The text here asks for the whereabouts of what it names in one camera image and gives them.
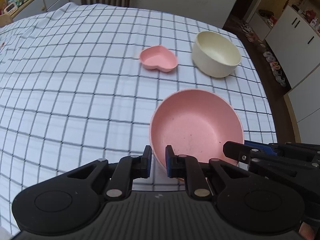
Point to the white kitchen cabinets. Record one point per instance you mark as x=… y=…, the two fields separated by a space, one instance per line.
x=291 y=30

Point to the person's right hand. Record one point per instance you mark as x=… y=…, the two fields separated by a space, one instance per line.
x=306 y=231

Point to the pink bowl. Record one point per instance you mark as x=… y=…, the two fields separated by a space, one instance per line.
x=194 y=122

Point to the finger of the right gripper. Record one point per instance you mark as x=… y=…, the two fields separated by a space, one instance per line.
x=266 y=148
x=238 y=152

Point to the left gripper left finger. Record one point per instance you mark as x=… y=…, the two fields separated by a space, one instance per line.
x=122 y=174

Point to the grey drawer sideboard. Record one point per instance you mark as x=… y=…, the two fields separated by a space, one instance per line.
x=29 y=8

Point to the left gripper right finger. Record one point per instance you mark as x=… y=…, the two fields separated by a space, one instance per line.
x=189 y=169

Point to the cream bowl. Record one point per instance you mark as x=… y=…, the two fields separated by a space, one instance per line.
x=215 y=55

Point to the small pink heart dish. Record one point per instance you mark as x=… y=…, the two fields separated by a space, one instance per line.
x=159 y=58

